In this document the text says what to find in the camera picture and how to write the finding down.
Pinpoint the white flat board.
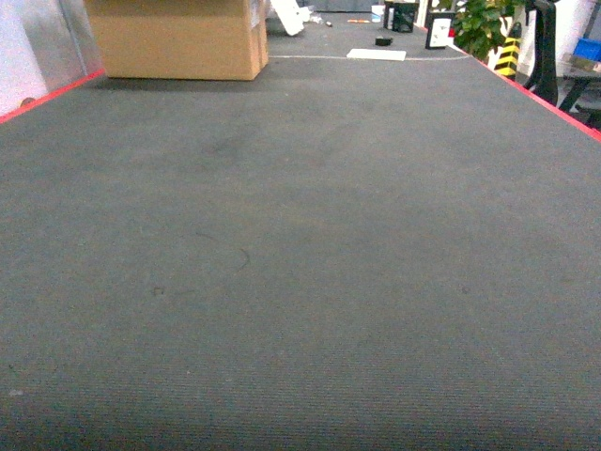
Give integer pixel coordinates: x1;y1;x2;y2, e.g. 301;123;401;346
347;48;407;62

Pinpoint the small black object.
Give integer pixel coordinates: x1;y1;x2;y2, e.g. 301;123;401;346
375;36;393;47

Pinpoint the large cardboard box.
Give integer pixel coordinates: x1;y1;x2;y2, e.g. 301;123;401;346
84;0;269;81

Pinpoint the framed white sign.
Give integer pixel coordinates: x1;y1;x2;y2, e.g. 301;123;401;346
425;11;455;50

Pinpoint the green potted plant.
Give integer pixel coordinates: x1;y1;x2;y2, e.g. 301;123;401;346
438;0;525;62

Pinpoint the black office chair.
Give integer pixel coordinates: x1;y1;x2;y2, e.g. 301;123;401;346
523;0;559;106

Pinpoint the black wire basket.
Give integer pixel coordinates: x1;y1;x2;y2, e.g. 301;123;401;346
383;1;420;33

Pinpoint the red conveyor side rail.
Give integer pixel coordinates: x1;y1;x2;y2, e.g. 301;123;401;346
1;69;105;124

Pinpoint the yellow black striped post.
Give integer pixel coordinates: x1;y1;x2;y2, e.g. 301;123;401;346
494;22;522;81

